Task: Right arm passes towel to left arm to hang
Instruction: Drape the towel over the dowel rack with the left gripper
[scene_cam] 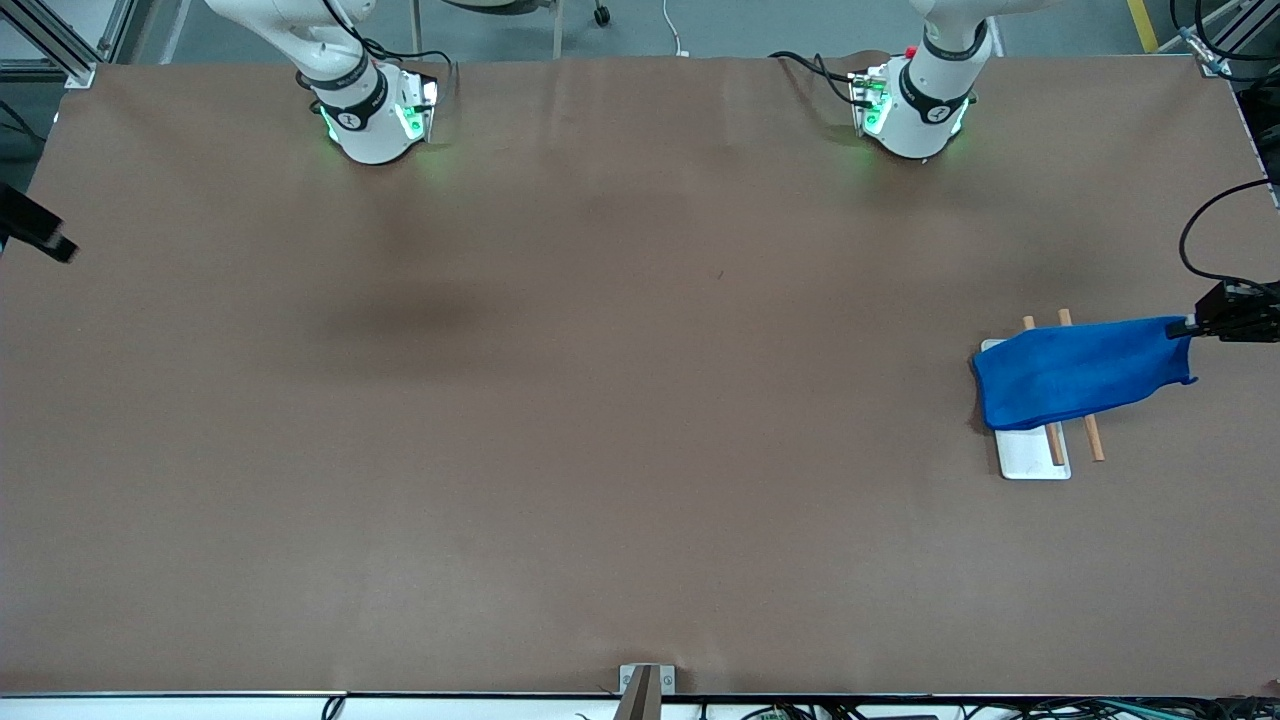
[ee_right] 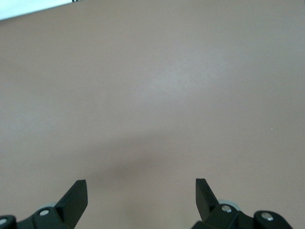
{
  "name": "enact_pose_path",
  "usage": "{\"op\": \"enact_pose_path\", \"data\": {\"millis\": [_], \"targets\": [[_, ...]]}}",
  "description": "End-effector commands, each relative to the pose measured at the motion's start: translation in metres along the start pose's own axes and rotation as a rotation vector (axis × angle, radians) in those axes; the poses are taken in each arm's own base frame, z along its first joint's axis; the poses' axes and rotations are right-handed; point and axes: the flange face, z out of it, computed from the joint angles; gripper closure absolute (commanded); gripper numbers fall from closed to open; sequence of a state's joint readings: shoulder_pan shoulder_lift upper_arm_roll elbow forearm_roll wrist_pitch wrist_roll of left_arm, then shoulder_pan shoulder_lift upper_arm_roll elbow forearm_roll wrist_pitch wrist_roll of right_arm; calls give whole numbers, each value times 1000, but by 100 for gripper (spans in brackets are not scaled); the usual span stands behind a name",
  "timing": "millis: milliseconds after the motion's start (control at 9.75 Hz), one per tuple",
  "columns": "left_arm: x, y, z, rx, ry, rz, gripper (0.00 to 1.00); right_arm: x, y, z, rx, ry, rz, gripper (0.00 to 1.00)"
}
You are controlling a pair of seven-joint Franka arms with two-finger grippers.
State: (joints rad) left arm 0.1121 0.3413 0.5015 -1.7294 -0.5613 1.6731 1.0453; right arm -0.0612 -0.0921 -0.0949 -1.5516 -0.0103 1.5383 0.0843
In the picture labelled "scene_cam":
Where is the blue microfibre towel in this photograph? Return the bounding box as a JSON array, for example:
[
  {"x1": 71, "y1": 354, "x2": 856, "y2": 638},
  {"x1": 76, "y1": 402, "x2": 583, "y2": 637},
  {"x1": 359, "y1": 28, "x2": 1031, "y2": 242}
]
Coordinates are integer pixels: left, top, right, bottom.
[{"x1": 972, "y1": 316, "x2": 1199, "y2": 432}]

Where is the white towel rack base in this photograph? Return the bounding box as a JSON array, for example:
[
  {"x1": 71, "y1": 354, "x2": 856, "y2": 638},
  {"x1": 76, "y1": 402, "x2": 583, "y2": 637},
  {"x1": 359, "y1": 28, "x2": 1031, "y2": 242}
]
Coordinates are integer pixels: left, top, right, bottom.
[{"x1": 980, "y1": 339, "x2": 1072, "y2": 481}]

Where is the office chair base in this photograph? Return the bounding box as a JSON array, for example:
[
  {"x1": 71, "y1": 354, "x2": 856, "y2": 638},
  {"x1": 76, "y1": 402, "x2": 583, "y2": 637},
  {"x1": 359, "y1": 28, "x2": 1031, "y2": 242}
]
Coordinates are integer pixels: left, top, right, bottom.
[{"x1": 412, "y1": 0, "x2": 612, "y2": 59}]

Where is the brown table cover sheet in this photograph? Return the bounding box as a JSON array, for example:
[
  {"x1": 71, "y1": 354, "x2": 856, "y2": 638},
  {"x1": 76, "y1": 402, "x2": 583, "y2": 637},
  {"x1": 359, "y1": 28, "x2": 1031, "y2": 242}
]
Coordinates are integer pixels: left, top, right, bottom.
[{"x1": 0, "y1": 50, "x2": 1280, "y2": 698}]

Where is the aluminium frame profile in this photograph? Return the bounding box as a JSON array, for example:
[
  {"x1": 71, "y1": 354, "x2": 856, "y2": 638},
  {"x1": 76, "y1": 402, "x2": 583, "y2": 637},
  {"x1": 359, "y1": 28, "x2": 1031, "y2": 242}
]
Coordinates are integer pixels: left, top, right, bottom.
[
  {"x1": 1160, "y1": 0, "x2": 1263, "y2": 79},
  {"x1": 0, "y1": 0, "x2": 136, "y2": 91}
]

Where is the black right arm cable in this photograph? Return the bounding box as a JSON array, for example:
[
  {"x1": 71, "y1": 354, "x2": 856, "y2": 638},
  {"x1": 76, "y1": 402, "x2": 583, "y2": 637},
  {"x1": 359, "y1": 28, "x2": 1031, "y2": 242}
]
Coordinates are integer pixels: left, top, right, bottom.
[{"x1": 295, "y1": 0, "x2": 456, "y2": 91}]

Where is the cable bundle below table edge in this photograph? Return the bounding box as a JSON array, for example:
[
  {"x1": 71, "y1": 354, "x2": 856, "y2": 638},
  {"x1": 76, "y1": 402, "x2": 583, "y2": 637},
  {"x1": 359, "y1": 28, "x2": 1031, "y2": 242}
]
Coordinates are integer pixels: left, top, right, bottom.
[{"x1": 700, "y1": 697, "x2": 1280, "y2": 720}]

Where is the black left arm base cable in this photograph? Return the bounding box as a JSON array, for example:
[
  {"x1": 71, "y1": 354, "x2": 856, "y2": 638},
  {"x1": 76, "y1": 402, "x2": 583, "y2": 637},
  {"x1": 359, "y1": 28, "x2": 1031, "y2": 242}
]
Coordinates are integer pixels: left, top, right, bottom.
[{"x1": 768, "y1": 50, "x2": 867, "y2": 106}]

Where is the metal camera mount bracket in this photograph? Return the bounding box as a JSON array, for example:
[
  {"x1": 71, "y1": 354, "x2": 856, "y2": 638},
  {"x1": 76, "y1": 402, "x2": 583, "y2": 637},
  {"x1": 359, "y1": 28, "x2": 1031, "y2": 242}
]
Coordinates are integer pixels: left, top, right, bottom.
[{"x1": 619, "y1": 664, "x2": 676, "y2": 720}]

